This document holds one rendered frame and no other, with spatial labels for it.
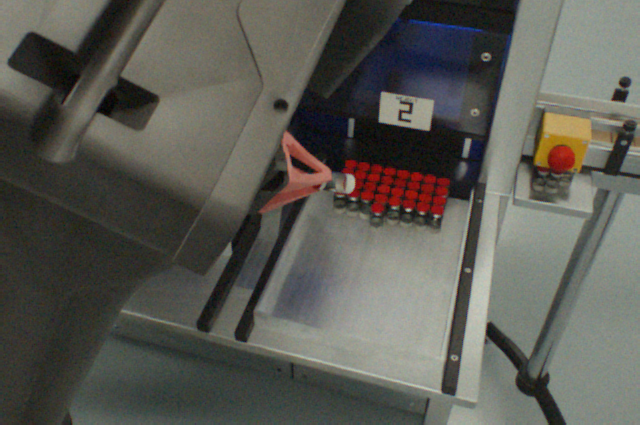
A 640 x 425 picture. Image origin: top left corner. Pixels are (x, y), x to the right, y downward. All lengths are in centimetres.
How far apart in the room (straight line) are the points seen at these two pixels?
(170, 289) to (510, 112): 58
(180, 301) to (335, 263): 24
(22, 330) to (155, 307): 78
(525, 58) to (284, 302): 50
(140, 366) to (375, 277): 114
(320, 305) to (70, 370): 74
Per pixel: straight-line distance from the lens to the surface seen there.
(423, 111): 105
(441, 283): 98
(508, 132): 106
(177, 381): 194
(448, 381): 87
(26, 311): 19
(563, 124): 107
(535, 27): 96
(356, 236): 103
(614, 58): 345
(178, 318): 95
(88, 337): 20
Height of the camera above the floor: 164
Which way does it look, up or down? 42 degrees down
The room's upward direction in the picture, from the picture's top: straight up
